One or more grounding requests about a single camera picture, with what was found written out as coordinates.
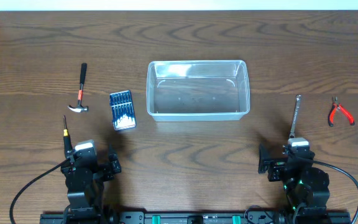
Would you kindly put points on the silver combination wrench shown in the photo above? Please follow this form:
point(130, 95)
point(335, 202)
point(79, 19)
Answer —
point(295, 116)

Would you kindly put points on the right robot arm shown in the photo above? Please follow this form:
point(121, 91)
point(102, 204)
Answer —
point(305, 186)

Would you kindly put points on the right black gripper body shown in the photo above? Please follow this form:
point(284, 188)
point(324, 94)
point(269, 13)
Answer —
point(278, 165)

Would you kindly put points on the clear plastic container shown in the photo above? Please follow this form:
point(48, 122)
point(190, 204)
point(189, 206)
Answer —
point(197, 90)

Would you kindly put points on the blue precision screwdriver set case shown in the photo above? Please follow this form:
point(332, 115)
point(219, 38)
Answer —
point(123, 115)

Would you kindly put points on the claw hammer black handle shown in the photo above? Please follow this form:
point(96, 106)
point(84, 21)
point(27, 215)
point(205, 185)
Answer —
point(79, 108)

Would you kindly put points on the yellow black screwdriver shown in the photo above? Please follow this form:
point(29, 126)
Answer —
point(66, 139)

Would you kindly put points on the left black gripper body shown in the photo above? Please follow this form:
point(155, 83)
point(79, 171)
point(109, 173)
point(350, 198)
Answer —
point(92, 164)

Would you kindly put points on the black mounting rail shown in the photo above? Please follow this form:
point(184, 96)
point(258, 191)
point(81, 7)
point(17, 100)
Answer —
point(250, 217)

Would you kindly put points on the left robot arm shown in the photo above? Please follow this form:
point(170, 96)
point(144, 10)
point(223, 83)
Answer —
point(85, 180)

